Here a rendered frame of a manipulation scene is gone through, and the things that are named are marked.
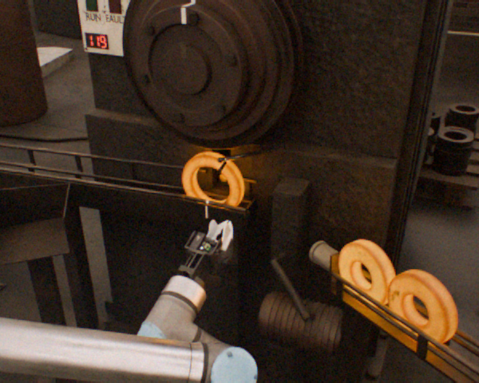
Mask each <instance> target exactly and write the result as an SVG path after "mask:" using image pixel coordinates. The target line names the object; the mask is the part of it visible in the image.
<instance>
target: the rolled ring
mask: <svg viewBox="0 0 479 383"><path fill-rule="evenodd" d="M219 157H226V156H223V155H221V154H219V153H216V152H202V153H200V154H197V155H195V156H194V157H193V158H191V159H190V161H189V162H187V163H186V165H185V166H184V170H183V173H182V183H183V187H184V190H185V192H186V194H187V195H188V196H191V197H195V198H200V199H206V200H210V201H213V202H217V203H224V204H227V205H232V206H235V207H237V206H238V205H239V204H240V202H241V200H242V198H243V194H244V181H243V177H242V174H241V172H240V170H239V169H238V168H237V167H236V165H235V164H234V163H233V162H232V161H231V160H227V164H226V166H225V167H224V170H223V171H222V173H223V174H224V176H225V177H226V178H227V180H228V183H229V186H230V194H229V197H228V199H226V200H223V201H218V200H214V199H211V198H209V197H208V196H206V194H205V193H204V192H203V191H202V189H201V188H200V185H199V184H198V183H197V181H196V173H197V170H198V169H200V168H201V167H204V166H209V167H213V168H216V169H217V170H219V168H220V166H221V165H222V163H223V162H222V163H219V162H218V158H219Z"/></svg>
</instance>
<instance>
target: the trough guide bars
mask: <svg viewBox="0 0 479 383"><path fill-rule="evenodd" d="M361 271H362V274H363V277H364V279H366V278H368V279H369V280H371V281H372V277H371V273H369V272H368V271H366V270H363V269H362V268H361ZM331 275H332V277H334V278H336V280H335V279H332V280H331V283H333V284H334V285H335V286H336V291H335V298H337V299H338V300H339V301H340V302H342V300H343V291H344V292H345V293H347V294H348V295H350V296H351V297H352V298H354V299H355V300H357V301H358V302H360V303H361V304H363V305H364V306H366V307H368V308H369V309H370V310H372V311H374V312H375V313H376V314H378V315H379V316H380V317H382V318H384V319H385V320H387V321H388V322H389V323H390V324H392V325H393V326H395V327H396V328H398V329H399V330H401V331H402V332H403V333H405V334H406V335H408V336H409V337H411V338H413V339H414V340H415V341H416V342H417V348H416V356H415V357H417V358H419V359H420V360H421V361H423V362H425V359H426V353H427V350H429V351H430V352H432V353H433V354H435V355H436V356H438V357H439V358H441V359H442V360H443V361H445V362H446V363H448V364H449V365H451V366H452V367H454V368H455V369H456V370H458V371H459V372H460V373H462V374H464V375H465V376H467V378H469V379H470V380H472V381H474V382H475V383H479V377H478V376H479V368H478V367H476V366H475V365H474V364H472V363H471V362H469V361H467V360H466V359H464V358H463V357H462V356H460V355H459V354H457V353H455V352H454V351H452V350H451V349H450V348H449V347H448V346H447V345H450V339H452V340H454V341H455V342H456V343H458V344H459V345H461V346H463V347H464V349H466V350H468V351H469V352H470V353H472V354H474V355H475V356H477V357H479V350H477V349H475V348H474V346H472V345H470V344H469V343H468V342H470V343H472V344H473V345H475V346H476V347H477V348H478V349H479V341H478V340H477V339H475V338H473V337H471V336H470V335H468V334H467V333H465V332H464V331H462V330H460V329H458V328H457V329H456V331H455V334H457V335H459V336H460V337H462V338H464V339H465V340H466V341H468V342H466V341H464V340H462V339H461V338H459V337H458V336H457V335H455V334H454V335H453V336H452V337H451V338H450V339H449V340H447V341H445V342H444V343H446V344H447V345H445V344H443V343H442V342H440V341H438V340H437V339H436V338H434V337H433V336H430V335H429V334H427V333H426V332H425V331H423V330H421V329H420V328H418V327H417V326H415V325H414V324H413V323H411V322H409V321H408V320H406V319H405V318H404V317H402V316H401V315H399V314H397V313H396V312H394V311H393V310H392V309H390V308H389V307H387V306H385V305H384V304H382V303H381V302H380V301H378V300H377V299H375V298H373V297H372V296H370V295H369V294H368V293H366V292H364V291H362V290H360V289H359V288H357V287H356V286H355V285H353V284H352V283H350V282H348V281H347V280H345V279H344V278H343V277H341V275H340V274H338V273H336V272H335V271H332V273H331ZM368 279H366V280H367V282H369V283H370V284H371V285H372V282H371V281H369V280H368ZM344 285H345V286H347V287H349V288H350V289H352V290H353V291H354V292H356V293H357V294H359V295H360V296H362V298H361V297H360V296H358V295H357V294H356V293H354V292H353V291H351V290H350V289H348V288H347V287H345V286H344ZM363 298H365V299H363ZM366 299H367V300H368V301H370V302H372V303H373V304H375V305H376V306H377V307H378V308H377V307H376V306H374V305H372V304H371V303H369V302H368V301H367V300H366ZM413 303H414V307H415V309H417V310H419V311H420V312H422V313H423V314H425V315H426V316H428V317H429V315H428V311H427V309H426V308H424V307H423V306H421V305H419V304H417V303H416V302H415V301H413ZM379 308H380V309H381V310H383V311H385V312H386V313H388V314H389V315H390V316H392V317H393V318H395V319H397V320H398V322H397V321H396V320H394V319H393V318H392V317H390V316H389V315H387V314H385V313H384V312H382V311H381V310H380V309H379ZM399 322H400V323H402V324H403V325H405V326H407V327H408V328H410V329H411V330H412V331H414V332H415V333H417V334H418V335H416V334H415V333H414V332H412V331H411V330H409V329H407V328H406V327H404V326H403V325H402V324H400V323H399ZM428 342H430V343H433V344H434V345H435V346H436V347H438V348H439V349H440V350H441V351H443V352H444V353H446V354H448V355H449V356H451V357H452V358H453V359H455V360H456V361H458V362H459V363H461V364H462V365H463V366H465V367H466V368H468V369H470V370H471V371H473V372H474V373H475V374H476V375H478V376H476V375H475V374H473V373H471V372H470V371H468V370H467V369H466V368H464V367H463V366H462V365H460V364H458V363H457V362H455V361H454V360H453V359H451V358H450V357H448V356H447V355H445V354H444V353H443V352H441V351H440V350H438V349H437V348H436V347H435V346H433V345H431V344H429V343H428Z"/></svg>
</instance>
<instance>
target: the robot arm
mask: <svg viewBox="0 0 479 383"><path fill-rule="evenodd" d="M222 235H223V238H221V237H222ZM191 238H193V241H192V243H191V244H190V246H188V243H189V242H190V240H191ZM218 239H220V240H219V241H218ZM184 251H185V254H186V256H187V259H188V260H187V262H186V263H185V264H184V266H183V265H180V267H179V269H178V271H179V273H178V274H177V275H175V276H172V277H171V278H170V279H169V282H168V284H167V286H166V287H165V288H164V290H163V291H162V292H161V295H160V297H159V298H158V300H157V302H156V304H155V306H154V307H153V308H152V310H151V312H150V314H149V315H148V317H147V318H146V320H145V321H144V322H143V323H142V325H141V329H140V331H139V333H138V334H137V335H134V334H122V333H116V332H109V331H102V330H91V329H84V328H78V327H72V326H60V325H54V324H48V323H41V322H30V321H23V320H17V319H10V318H0V372H2V373H16V374H25V375H34V376H41V377H56V378H64V379H72V380H79V381H94V382H102V383H256V379H257V368H256V364H255V361H254V359H253V357H252V356H251V355H250V354H249V353H248V352H247V351H246V350H245V349H243V348H240V347H236V346H233V345H229V344H227V343H224V342H221V341H219V340H218V339H216V338H214V337H213V336H212V335H211V334H209V333H207V332H206V331H205V330H203V329H201V328H200V327H199V326H198V325H195V324H194V323H193V321H194V319H195V318H196V316H197V314H198V313H199V312H200V309H201V307H202V306H203V304H204V302H205V300H206V298H207V295H206V293H205V291H206V287H211V288H214V287H217V288H219V286H220V282H221V279H222V278H221V277H219V276H217V274H216V273H218V272H220V269H221V268H222V267H223V266H227V263H228V261H229V260H230V258H231V257H232V253H233V228H232V223H231V221H228V220H227V221H225V222H223V223H221V224H220V225H218V224H217V223H216V221H215V220H213V221H211V222H210V225H209V232H208V235H207V237H206V234H205V233H201V232H199V233H198V235H196V232H195V231H194V232H193V233H192V235H191V236H190V238H189V240H188V241H187V243H186V244H185V246H184Z"/></svg>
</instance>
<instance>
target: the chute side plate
mask: <svg viewBox="0 0 479 383"><path fill-rule="evenodd" d="M66 183H70V185H71V190H72V194H73V204H74V206H77V207H85V208H90V209H95V210H100V211H109V212H114V213H119V214H123V215H132V216H137V217H142V218H146V219H155V220H160V221H165V222H170V223H178V224H183V225H187V226H190V227H196V228H200V229H204V230H207V231H209V225H210V222H211V221H213V220H215V221H216V223H217V224H218V225H220V224H221V223H223V222H225V221H227V220H228V221H231V223H232V227H234V228H237V229H239V238H240V239H244V213H242V212H238V211H232V210H228V209H224V208H221V207H214V206H210V205H207V204H203V203H196V202H192V201H188V200H185V199H184V200H182V199H175V198H170V197H164V196H162V195H154V194H149V193H143V192H138V191H128V190H123V189H117V188H107V187H101V186H96V185H90V184H80V183H74V182H69V181H64V180H54V179H48V178H42V177H37V176H27V175H21V174H15V173H10V172H0V189H3V188H20V187H30V186H39V185H48V184H66ZM206 206H207V207H208V218H206Z"/></svg>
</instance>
